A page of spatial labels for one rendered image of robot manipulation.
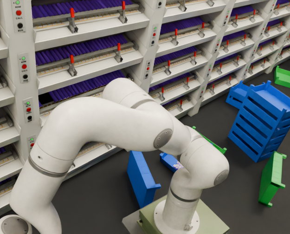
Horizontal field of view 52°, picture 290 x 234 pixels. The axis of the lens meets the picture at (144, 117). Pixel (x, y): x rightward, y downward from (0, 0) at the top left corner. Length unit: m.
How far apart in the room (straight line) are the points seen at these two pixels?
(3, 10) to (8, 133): 0.52
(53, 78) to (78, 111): 0.74
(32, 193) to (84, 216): 1.04
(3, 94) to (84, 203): 0.79
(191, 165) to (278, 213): 1.16
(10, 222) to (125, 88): 0.41
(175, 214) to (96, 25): 0.84
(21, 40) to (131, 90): 0.57
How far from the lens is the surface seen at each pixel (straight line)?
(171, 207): 1.17
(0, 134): 1.37
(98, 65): 1.45
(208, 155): 0.96
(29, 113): 1.32
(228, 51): 2.46
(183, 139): 0.83
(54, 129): 0.60
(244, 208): 1.97
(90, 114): 0.60
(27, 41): 1.17
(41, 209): 0.71
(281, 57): 3.78
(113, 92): 0.70
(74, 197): 1.77
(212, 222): 1.34
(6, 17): 1.11
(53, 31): 1.25
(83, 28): 1.31
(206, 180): 0.96
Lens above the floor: 1.42
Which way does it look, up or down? 37 degrees down
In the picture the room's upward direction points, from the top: 11 degrees clockwise
